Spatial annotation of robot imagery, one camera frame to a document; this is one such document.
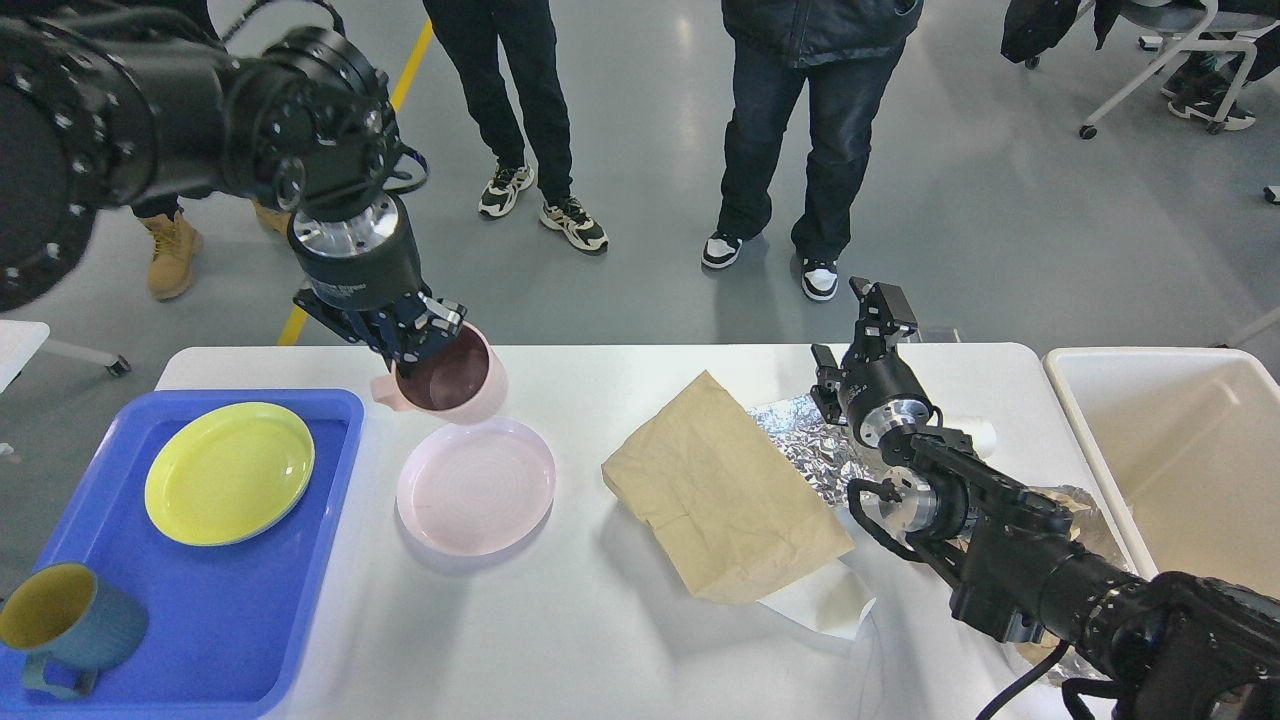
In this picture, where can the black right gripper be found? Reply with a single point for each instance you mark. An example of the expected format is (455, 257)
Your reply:
(869, 398)

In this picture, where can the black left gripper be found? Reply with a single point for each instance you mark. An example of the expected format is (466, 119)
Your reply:
(363, 278)

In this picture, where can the pink mug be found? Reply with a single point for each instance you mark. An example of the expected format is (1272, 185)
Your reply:
(464, 384)

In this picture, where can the pink plate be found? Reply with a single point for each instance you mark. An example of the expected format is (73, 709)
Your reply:
(473, 490)

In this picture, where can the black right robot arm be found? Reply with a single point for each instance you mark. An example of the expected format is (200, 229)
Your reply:
(1174, 647)

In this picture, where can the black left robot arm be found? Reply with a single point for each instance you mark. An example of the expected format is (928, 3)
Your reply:
(109, 108)

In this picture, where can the crumpled aluminium foil sheet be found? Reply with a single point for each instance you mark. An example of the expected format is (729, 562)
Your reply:
(827, 459)

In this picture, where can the white paper cup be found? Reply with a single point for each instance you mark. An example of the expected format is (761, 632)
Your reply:
(982, 432)

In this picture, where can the yellow-green plate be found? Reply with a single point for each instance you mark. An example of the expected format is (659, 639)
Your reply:
(230, 474)

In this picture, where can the brown paper bag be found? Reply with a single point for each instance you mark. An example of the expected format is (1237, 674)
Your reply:
(734, 516)

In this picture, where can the person in tan boots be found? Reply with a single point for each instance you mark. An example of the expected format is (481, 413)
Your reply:
(176, 242)

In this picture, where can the blue plastic tray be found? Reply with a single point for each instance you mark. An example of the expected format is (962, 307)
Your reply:
(226, 625)

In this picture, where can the white paper sheet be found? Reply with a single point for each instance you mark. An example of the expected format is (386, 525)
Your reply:
(832, 600)

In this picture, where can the person in black-white sneakers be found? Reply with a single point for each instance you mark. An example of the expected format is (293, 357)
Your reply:
(505, 55)

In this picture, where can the white plastic bin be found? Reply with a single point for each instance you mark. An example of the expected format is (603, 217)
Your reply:
(1184, 444)

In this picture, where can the white side table left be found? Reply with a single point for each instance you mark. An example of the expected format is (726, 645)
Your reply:
(20, 342)

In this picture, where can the seated person in background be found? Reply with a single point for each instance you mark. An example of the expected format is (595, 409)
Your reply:
(1197, 88)

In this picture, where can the white office chair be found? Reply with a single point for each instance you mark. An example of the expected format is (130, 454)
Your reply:
(1031, 27)

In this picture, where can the blue mug yellow inside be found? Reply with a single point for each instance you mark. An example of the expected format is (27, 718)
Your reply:
(70, 624)

